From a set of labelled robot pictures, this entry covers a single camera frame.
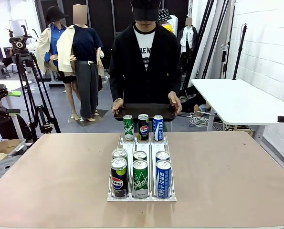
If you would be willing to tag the cardboard box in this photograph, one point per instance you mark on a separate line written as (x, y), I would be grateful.
(3, 146)

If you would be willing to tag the person torso black cardigan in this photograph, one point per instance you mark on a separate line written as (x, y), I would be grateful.
(144, 71)

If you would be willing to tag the blue Pocari Sweat can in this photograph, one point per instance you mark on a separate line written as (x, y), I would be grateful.
(163, 179)
(162, 155)
(158, 128)

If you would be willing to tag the large white table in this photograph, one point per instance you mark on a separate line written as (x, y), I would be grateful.
(234, 100)

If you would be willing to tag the black brimmed hat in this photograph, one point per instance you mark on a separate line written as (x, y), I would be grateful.
(54, 14)

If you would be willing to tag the lying figure dark trousers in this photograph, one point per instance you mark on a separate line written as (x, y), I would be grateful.
(192, 100)

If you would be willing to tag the mannequin bucket hat yellow hoodie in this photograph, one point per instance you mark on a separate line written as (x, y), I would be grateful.
(168, 22)

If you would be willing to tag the small white table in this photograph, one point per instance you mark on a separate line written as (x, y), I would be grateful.
(10, 84)

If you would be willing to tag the dark brown serving tray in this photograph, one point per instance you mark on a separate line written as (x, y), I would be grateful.
(134, 110)

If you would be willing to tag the mannequin white jacket black clothes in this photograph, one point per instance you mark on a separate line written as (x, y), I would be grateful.
(187, 38)

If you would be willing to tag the black camera tripod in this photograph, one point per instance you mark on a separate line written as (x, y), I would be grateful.
(29, 78)

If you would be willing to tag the black leaning poles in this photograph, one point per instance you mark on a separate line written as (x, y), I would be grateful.
(213, 40)

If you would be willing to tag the person's right hand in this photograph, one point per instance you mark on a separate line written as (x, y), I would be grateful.
(117, 105)

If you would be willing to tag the green Chilsung cider can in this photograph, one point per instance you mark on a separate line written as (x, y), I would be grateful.
(140, 179)
(139, 155)
(128, 128)

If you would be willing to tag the black cap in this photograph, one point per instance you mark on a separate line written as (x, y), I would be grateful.
(145, 9)

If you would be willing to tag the white can dispenser rack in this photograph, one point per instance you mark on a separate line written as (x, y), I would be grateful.
(153, 148)

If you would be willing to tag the person's right forearm black sleeve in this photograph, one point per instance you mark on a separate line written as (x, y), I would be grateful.
(116, 86)

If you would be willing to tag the black light stand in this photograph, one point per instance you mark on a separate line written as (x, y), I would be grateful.
(239, 52)

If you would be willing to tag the grey plastic stool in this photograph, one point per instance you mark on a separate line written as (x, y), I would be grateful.
(1, 71)

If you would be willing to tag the mannequin navy top grey trousers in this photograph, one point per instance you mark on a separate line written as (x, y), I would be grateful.
(87, 71)

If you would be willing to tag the black round base plate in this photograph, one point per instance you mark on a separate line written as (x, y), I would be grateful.
(2, 168)

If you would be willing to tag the person's left hand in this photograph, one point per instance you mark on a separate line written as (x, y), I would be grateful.
(176, 101)

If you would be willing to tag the person's left forearm black sleeve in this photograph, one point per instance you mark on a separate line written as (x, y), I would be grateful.
(174, 81)

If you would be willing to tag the black Pepsi can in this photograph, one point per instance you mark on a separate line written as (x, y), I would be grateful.
(119, 153)
(119, 179)
(143, 127)

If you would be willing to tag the black backpack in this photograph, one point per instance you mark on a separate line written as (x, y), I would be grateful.
(5, 128)

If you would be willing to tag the mannequin blue shirt cream coat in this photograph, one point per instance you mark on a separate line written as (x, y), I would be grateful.
(46, 47)

